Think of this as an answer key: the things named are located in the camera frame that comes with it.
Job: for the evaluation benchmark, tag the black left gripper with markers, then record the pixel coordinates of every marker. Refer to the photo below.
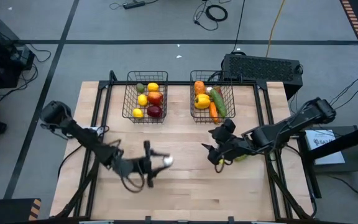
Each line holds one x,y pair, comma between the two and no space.
132,166

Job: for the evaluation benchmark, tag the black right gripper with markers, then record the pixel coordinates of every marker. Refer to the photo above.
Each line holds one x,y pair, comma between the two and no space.
228,146

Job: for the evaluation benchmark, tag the orange chili pepper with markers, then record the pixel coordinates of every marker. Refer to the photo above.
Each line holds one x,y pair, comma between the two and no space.
213,113

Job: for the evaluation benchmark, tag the green cucumber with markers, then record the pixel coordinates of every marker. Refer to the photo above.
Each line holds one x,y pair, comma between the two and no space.
218,104

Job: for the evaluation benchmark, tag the yellow bell pepper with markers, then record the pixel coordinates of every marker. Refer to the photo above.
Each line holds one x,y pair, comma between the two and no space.
202,101

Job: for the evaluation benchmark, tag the red chili pepper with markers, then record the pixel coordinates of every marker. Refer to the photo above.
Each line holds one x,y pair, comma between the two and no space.
218,90

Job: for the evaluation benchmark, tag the dark red apple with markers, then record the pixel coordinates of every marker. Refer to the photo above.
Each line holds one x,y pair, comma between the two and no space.
154,111

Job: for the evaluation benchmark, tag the orange bell pepper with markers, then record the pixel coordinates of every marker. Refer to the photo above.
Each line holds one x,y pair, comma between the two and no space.
199,87

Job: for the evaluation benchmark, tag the red yellow apple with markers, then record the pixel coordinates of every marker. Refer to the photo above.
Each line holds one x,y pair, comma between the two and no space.
155,97

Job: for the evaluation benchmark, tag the green lime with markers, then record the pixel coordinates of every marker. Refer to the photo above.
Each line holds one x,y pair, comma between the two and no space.
140,88

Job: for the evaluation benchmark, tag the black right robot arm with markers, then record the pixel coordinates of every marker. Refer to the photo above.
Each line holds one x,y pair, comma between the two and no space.
291,124

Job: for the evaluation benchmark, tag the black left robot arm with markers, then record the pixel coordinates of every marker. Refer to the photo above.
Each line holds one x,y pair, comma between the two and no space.
82,137

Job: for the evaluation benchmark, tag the green leafy vegetable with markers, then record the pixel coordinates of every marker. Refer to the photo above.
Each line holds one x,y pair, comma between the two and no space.
241,158

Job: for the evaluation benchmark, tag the black computer case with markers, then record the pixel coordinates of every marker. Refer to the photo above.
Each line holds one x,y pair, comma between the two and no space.
259,68

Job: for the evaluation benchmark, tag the white printed sheet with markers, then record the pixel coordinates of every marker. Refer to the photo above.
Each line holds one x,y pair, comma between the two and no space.
325,149

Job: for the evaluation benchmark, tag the black side stand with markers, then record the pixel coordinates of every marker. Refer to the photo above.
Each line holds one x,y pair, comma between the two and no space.
346,140

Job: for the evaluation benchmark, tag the black power strip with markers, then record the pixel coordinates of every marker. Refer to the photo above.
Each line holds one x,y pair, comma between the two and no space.
134,5

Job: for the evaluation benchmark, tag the black hazard-striped platform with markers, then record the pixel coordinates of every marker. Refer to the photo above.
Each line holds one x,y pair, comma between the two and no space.
8,211

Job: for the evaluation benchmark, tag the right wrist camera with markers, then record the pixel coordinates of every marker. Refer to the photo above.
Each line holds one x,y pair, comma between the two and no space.
228,125

